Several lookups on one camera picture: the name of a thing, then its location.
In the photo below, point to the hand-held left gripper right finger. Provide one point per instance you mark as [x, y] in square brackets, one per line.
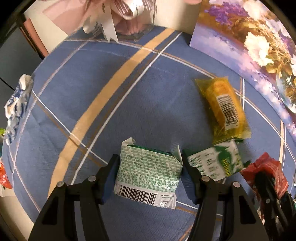
[189, 185]

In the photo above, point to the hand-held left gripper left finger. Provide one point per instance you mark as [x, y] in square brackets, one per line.
[108, 184]

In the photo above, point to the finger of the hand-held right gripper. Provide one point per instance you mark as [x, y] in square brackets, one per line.
[266, 192]
[289, 206]

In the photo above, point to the red crinkled snack packet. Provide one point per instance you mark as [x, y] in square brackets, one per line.
[276, 166]

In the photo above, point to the green white snack packet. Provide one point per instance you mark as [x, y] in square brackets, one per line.
[148, 171]
[215, 160]

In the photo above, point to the yellow snack packet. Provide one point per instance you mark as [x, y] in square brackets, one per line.
[225, 109]

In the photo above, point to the blue plaid tablecloth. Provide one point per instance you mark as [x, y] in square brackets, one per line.
[115, 92]

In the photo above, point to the orange red wrapper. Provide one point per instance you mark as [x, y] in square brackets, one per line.
[4, 176]

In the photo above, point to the blue white crumpled packet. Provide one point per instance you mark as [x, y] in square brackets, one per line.
[17, 104]

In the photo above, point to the floral painting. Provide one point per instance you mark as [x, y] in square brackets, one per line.
[254, 39]

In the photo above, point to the white printed bag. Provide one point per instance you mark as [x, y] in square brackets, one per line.
[111, 16]

